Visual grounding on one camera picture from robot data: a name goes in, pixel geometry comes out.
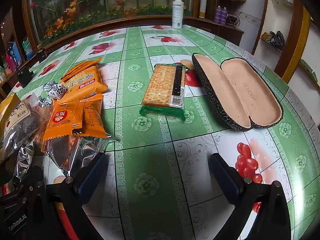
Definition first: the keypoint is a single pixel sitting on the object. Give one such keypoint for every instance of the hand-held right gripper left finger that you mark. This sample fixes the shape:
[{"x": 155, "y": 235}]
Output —
[{"x": 92, "y": 175}]

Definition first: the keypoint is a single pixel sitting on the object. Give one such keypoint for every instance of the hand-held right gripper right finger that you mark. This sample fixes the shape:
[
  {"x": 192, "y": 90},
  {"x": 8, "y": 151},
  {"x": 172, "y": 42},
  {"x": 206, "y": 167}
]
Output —
[{"x": 223, "y": 177}]

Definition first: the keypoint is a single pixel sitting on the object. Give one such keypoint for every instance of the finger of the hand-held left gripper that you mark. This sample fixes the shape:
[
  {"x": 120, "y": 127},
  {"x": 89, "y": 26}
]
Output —
[{"x": 33, "y": 177}]

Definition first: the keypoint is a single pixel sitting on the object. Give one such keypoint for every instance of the small orange snack packet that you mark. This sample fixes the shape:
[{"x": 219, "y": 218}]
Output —
[{"x": 92, "y": 120}]

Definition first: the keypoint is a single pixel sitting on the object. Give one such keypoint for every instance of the small orange packet red logo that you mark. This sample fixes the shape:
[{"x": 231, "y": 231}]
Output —
[{"x": 62, "y": 122}]

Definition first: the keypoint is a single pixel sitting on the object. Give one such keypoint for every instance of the large orange snack packet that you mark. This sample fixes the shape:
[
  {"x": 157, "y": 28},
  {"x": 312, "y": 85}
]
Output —
[{"x": 83, "y": 78}]

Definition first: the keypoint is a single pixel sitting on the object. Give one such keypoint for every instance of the green cracker packet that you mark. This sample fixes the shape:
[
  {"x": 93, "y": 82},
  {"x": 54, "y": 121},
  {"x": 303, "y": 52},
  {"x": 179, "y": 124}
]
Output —
[{"x": 162, "y": 87}]

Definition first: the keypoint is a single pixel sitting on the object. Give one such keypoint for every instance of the silver foil bag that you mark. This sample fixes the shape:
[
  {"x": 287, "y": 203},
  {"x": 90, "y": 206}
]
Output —
[
  {"x": 15, "y": 160},
  {"x": 70, "y": 152}
]

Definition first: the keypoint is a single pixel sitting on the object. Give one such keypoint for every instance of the green fruit print tablecloth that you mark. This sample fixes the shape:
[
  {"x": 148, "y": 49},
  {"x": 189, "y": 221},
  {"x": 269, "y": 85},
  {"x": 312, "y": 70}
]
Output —
[{"x": 140, "y": 160}]

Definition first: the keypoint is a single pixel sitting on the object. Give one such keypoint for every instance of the clear bag of dried tea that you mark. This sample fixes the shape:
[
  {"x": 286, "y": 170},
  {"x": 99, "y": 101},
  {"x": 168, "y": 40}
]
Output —
[{"x": 17, "y": 127}]

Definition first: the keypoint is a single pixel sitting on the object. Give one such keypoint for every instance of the black white wrapped candy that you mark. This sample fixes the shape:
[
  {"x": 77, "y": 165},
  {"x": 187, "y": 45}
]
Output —
[
  {"x": 58, "y": 91},
  {"x": 48, "y": 85},
  {"x": 47, "y": 103},
  {"x": 40, "y": 99}
]

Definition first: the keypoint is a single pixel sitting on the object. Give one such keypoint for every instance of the open patterned glasses case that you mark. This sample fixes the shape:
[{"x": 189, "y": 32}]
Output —
[{"x": 225, "y": 85}]

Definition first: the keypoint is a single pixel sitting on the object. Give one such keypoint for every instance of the black box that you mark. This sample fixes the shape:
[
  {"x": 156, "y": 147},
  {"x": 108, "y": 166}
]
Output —
[{"x": 25, "y": 76}]

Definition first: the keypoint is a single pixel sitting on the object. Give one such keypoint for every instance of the small black object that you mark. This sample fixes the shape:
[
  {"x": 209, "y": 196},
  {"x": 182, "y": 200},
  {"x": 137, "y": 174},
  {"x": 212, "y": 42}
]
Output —
[{"x": 41, "y": 55}]

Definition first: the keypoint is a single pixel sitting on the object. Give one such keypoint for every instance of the blue packet on shelf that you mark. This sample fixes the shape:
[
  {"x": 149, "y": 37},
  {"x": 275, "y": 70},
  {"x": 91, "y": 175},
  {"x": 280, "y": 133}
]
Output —
[{"x": 15, "y": 52}]

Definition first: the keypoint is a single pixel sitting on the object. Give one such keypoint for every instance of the teal packet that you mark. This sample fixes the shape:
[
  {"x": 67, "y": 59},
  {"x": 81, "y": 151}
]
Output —
[{"x": 27, "y": 47}]

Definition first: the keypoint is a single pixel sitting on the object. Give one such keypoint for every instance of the wooden shelf cabinet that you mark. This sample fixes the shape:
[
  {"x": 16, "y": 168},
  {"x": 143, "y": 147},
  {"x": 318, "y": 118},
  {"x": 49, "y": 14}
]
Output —
[{"x": 212, "y": 27}]

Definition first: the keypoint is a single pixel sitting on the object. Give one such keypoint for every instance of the purple bottle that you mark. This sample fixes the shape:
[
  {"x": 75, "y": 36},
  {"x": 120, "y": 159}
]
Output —
[
  {"x": 218, "y": 13},
  {"x": 224, "y": 15}
]

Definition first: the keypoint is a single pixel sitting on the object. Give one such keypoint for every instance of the white spray bottle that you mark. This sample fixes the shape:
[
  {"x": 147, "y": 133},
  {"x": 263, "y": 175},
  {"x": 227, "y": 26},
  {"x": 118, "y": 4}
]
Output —
[{"x": 178, "y": 10}]

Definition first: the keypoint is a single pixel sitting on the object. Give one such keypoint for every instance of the dark clutter on wall shelf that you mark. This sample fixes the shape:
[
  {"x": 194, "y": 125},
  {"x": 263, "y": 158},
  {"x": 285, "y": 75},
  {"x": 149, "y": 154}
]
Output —
[{"x": 273, "y": 38}]

